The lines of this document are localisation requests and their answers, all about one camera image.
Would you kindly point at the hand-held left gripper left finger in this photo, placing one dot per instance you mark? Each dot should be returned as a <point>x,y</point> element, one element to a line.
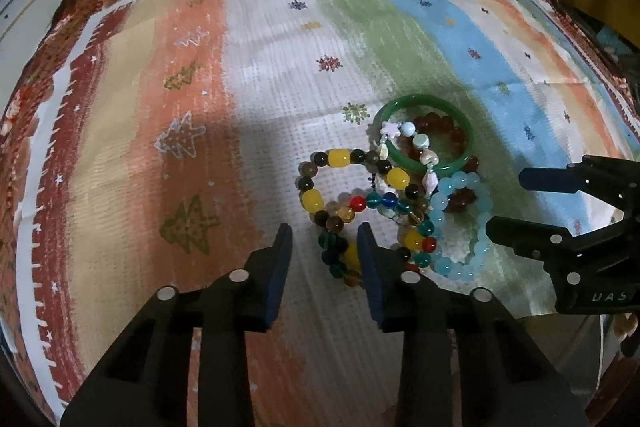
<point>280,277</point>

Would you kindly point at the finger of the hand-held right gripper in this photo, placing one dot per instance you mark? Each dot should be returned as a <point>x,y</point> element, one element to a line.
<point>520,234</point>
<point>545,180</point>

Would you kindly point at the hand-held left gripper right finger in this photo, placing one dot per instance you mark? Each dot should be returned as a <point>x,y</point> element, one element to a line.
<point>370,277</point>

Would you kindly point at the green jade bangle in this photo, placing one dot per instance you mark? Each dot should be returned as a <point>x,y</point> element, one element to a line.
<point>425,99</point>

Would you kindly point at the person's right hand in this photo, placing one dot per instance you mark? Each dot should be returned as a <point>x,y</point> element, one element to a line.
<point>631,337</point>

